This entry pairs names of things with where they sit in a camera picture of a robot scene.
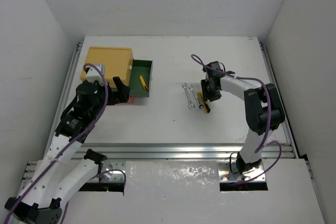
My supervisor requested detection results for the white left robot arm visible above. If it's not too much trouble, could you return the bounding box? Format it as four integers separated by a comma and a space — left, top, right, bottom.
5, 77, 130, 223

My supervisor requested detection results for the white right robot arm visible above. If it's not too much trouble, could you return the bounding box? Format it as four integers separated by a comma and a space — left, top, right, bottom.
201, 61, 285, 174

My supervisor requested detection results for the silver wrench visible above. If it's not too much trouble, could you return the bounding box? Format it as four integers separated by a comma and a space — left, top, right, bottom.
182, 83, 195, 109
188, 84, 203, 109

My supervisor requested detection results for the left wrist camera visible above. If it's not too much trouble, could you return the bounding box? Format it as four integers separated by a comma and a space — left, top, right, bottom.
84, 63, 105, 86

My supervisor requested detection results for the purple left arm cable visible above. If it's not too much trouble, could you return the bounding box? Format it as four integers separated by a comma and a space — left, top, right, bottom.
4, 62, 128, 224

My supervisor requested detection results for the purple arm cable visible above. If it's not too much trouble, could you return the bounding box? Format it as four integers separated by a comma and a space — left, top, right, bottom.
4, 62, 128, 224
190, 54, 284, 183

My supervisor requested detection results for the aluminium table edge rail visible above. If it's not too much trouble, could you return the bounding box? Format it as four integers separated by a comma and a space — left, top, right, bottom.
44, 41, 83, 155

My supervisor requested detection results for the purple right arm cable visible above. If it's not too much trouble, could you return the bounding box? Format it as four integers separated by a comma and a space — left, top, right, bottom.
190, 54, 284, 183

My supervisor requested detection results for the aluminium front rail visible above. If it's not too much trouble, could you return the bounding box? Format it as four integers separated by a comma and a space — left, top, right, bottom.
43, 142, 301, 161

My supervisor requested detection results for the right aluminium table rail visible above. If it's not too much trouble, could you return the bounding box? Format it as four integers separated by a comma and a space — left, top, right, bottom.
258, 40, 301, 156

